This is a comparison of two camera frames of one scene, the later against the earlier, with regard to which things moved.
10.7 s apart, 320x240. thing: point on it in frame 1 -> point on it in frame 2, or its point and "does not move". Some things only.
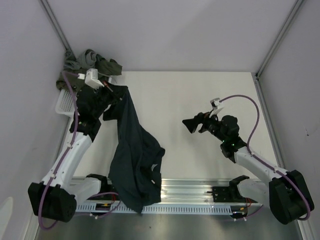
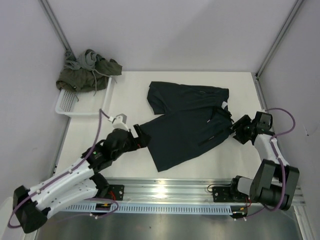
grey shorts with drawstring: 87,60 does not move
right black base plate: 229,194 does not move
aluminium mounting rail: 179,191 does not move
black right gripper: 192,124 -> 244,120
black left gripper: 103,89 -> 142,141
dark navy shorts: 135,167 -> 190,118
